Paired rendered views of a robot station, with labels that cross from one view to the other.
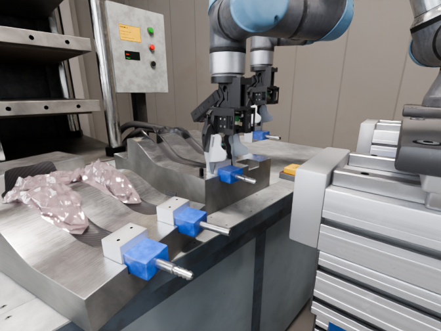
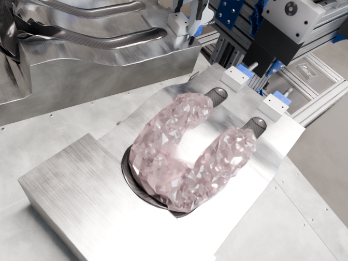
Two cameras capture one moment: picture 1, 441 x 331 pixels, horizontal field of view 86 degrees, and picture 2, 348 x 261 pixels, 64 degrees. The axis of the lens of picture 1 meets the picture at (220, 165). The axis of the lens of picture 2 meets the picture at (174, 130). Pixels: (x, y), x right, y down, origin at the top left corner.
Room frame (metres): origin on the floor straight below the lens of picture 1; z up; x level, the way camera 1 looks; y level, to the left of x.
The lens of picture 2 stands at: (0.50, 0.60, 1.28)
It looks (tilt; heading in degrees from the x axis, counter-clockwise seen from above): 53 degrees down; 267
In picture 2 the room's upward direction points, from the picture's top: 21 degrees clockwise
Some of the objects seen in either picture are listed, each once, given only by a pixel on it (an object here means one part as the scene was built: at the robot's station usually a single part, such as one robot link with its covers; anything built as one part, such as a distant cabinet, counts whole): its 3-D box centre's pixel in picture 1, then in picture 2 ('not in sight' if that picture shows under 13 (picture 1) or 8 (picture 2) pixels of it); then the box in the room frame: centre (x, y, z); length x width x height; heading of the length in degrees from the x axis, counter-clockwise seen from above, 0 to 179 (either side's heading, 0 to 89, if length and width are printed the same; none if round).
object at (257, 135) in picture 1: (263, 135); not in sight; (0.81, -0.15, 0.93); 0.13 x 0.05 x 0.05; 45
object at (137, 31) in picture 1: (144, 150); not in sight; (1.39, 0.47, 0.73); 0.30 x 0.22 x 1.47; 135
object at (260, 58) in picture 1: (262, 60); not in sight; (0.83, -0.13, 1.17); 0.08 x 0.08 x 0.05
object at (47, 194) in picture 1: (67, 184); (198, 139); (0.44, 0.31, 0.90); 0.26 x 0.18 x 0.08; 62
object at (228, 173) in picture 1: (233, 175); (193, 25); (0.51, -0.03, 0.89); 0.13 x 0.05 x 0.05; 45
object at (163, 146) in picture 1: (183, 144); (85, 18); (0.73, 0.12, 0.92); 0.35 x 0.16 x 0.09; 45
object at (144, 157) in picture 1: (184, 157); (77, 35); (0.75, 0.12, 0.87); 0.50 x 0.26 x 0.14; 45
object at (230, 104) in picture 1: (230, 106); not in sight; (0.52, -0.02, 1.04); 0.09 x 0.08 x 0.12; 45
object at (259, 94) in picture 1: (262, 87); not in sight; (0.82, -0.14, 1.09); 0.09 x 0.08 x 0.12; 45
